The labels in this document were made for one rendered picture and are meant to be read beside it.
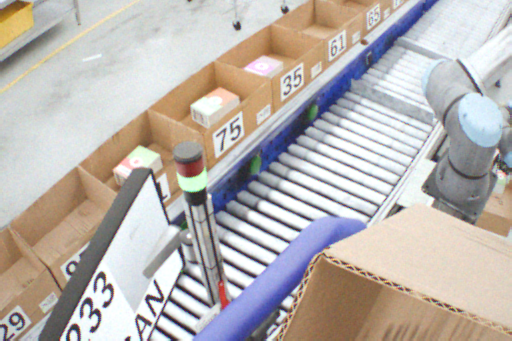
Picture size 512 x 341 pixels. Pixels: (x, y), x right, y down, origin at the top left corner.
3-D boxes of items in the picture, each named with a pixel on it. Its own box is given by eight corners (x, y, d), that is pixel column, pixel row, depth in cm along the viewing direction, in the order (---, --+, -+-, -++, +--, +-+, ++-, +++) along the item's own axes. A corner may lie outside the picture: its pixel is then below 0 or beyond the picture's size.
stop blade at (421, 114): (431, 129, 246) (433, 113, 240) (351, 95, 269) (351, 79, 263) (432, 128, 246) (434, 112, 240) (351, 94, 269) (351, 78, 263)
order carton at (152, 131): (137, 234, 187) (125, 199, 176) (87, 198, 202) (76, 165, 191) (209, 170, 210) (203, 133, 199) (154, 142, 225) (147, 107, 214)
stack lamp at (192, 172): (194, 195, 99) (189, 168, 95) (173, 183, 101) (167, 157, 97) (213, 178, 102) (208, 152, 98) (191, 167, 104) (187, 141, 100)
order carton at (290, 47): (274, 114, 233) (271, 79, 222) (217, 92, 248) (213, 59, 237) (325, 70, 256) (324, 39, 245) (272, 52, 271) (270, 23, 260)
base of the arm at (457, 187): (495, 176, 151) (503, 152, 144) (475, 215, 140) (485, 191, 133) (449, 149, 159) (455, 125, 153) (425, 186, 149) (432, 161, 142)
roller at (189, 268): (284, 330, 174) (284, 323, 171) (167, 263, 200) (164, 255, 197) (293, 320, 177) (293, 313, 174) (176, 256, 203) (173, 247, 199)
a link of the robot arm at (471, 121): (461, 181, 136) (476, 132, 124) (437, 139, 148) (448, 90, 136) (499, 170, 139) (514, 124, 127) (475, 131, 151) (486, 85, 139)
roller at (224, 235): (318, 293, 185) (319, 285, 182) (201, 233, 211) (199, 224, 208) (326, 284, 188) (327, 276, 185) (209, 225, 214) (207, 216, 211)
